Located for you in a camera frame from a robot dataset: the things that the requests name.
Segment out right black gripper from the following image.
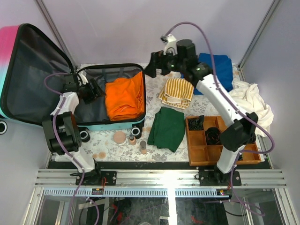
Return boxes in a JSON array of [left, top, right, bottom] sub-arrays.
[[142, 47, 186, 79]]

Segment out orange garment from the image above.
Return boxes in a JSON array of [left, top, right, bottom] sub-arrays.
[[105, 72, 145, 121]]

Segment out yellow white striped towel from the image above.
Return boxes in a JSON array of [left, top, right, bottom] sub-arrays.
[[158, 78, 194, 109]]

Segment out dark green garment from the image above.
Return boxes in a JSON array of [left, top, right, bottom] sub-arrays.
[[147, 106, 185, 152]]

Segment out blue garment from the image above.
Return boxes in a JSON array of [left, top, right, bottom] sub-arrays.
[[194, 53, 233, 95]]

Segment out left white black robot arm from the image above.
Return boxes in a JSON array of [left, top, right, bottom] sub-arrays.
[[42, 63, 146, 185]]

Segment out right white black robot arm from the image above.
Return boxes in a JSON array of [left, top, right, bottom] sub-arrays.
[[144, 35, 258, 185]]

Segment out pink teal open suitcase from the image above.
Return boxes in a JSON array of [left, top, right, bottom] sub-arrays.
[[0, 23, 146, 131]]

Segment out floral patterned table mat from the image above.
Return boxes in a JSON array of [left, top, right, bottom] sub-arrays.
[[81, 72, 219, 162]]

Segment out round peach compact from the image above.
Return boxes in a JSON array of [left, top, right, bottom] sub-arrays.
[[113, 131, 126, 144]]

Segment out small bottle black cap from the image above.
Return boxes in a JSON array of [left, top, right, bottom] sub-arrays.
[[128, 134, 136, 145]]

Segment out small bottle grey cap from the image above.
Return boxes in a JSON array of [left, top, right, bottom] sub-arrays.
[[140, 141, 147, 154]]

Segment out rolled black belt top-left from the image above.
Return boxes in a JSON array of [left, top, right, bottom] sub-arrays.
[[188, 115, 204, 131]]

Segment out wooden compartment tray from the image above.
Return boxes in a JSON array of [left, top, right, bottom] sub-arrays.
[[185, 115, 262, 166]]

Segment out rolled black belt centre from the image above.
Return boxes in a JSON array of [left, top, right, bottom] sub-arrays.
[[205, 127, 221, 145]]

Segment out white crumpled garment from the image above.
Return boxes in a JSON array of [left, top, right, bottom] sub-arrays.
[[229, 78, 274, 133]]

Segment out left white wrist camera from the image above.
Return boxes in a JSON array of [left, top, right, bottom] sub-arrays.
[[78, 71, 89, 86]]

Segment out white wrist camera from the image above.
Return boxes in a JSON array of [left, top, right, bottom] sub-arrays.
[[160, 34, 177, 55], [78, 71, 89, 86]]

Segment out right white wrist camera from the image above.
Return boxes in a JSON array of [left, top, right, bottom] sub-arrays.
[[160, 34, 177, 55]]

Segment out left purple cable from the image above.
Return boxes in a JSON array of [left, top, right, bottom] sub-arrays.
[[44, 72, 99, 225]]

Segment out purple cable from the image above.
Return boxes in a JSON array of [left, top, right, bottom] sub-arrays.
[[165, 22, 275, 217], [44, 72, 99, 225]]

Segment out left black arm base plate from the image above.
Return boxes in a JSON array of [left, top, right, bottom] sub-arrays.
[[70, 171, 117, 186]]

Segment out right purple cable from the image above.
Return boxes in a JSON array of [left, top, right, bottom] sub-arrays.
[[165, 22, 275, 217]]

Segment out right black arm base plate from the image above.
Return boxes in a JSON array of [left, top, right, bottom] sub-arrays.
[[194, 170, 241, 187]]

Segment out aluminium rail frame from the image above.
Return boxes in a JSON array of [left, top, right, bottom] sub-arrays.
[[23, 169, 300, 225]]

